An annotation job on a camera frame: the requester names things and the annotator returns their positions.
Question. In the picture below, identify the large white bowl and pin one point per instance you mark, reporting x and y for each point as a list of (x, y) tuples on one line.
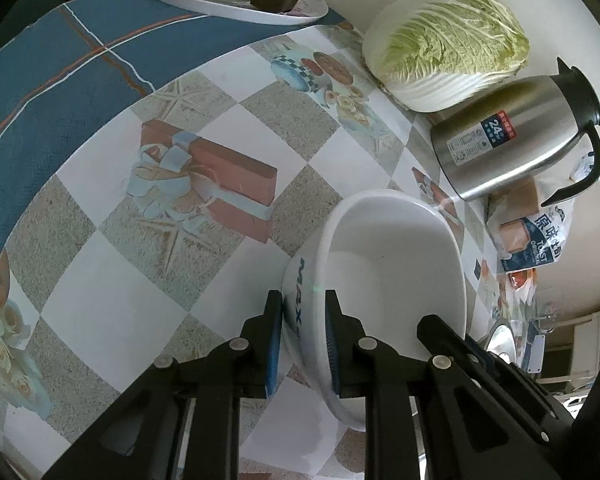
[(395, 270)]

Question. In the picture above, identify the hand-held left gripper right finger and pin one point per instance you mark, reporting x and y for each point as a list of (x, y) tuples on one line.
[(332, 352)]

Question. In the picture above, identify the blue tablecloth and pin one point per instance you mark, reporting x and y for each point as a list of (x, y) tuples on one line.
[(55, 85)]

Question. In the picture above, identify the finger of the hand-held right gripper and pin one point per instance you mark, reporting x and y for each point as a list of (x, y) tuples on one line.
[(440, 337)]

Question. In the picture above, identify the clear glass mug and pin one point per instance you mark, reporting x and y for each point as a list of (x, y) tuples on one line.
[(547, 317)]

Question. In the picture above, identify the orange snack packet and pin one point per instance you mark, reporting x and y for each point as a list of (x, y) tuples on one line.
[(522, 282)]

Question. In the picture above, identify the stainless steel thermos jug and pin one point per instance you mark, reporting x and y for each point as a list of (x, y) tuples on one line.
[(505, 135)]

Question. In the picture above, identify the sliced bread bag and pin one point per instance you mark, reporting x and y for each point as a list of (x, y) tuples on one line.
[(535, 240)]

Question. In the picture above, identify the checkered printed table cover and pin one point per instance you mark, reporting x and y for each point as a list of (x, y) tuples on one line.
[(105, 310)]

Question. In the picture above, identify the napa cabbage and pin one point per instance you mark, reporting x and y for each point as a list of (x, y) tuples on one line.
[(440, 40)]

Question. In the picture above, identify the stainless steel bowl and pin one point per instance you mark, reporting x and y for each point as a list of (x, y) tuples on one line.
[(502, 342)]

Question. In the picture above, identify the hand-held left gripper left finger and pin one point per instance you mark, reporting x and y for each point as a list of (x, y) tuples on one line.
[(275, 347)]

